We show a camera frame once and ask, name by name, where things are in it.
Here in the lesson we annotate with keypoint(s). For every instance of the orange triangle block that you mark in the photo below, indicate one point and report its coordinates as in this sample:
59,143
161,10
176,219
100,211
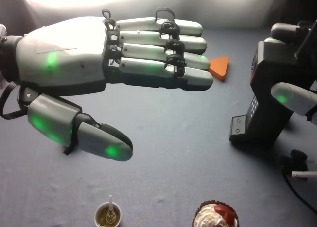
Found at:
220,68

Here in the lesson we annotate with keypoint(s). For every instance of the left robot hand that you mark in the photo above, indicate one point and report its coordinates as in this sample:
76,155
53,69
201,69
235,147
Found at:
69,51

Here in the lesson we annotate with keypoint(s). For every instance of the white spoon in green soup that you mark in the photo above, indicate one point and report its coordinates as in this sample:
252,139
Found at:
110,207

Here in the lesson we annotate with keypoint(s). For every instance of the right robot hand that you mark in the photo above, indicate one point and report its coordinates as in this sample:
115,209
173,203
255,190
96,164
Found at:
292,96

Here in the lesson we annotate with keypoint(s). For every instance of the small cup of green soup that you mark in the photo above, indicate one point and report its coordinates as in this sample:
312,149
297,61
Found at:
100,215

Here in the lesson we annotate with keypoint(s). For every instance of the toy cupcake with cream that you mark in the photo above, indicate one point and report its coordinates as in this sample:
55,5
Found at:
213,215

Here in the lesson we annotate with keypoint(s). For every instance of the black brick toy phone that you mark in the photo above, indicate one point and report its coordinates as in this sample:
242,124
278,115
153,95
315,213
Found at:
270,123

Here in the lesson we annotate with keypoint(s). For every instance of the white backdrop curtain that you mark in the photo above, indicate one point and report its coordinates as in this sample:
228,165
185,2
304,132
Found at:
223,4

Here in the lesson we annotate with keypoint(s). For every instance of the grey table cloth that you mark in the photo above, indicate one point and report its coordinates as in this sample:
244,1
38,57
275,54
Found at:
173,177

